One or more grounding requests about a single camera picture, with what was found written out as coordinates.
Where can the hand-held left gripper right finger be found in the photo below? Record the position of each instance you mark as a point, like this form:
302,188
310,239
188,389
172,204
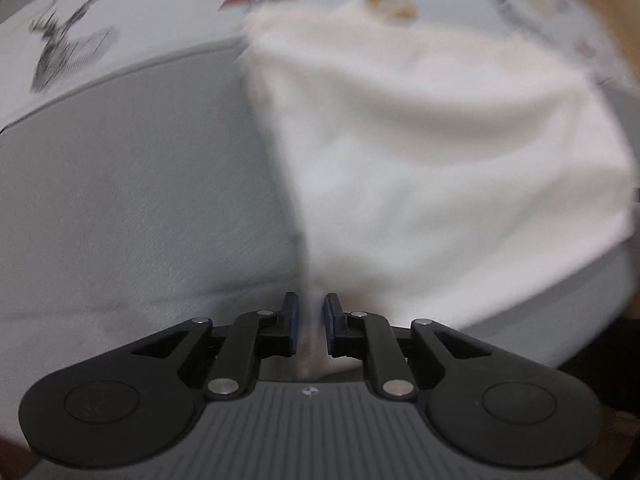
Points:
330,327

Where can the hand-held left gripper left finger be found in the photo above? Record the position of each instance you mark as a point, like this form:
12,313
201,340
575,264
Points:
291,327

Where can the white small garment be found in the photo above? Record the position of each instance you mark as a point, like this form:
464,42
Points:
425,160

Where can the printed light bed sheet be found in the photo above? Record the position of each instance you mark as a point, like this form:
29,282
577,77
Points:
150,15

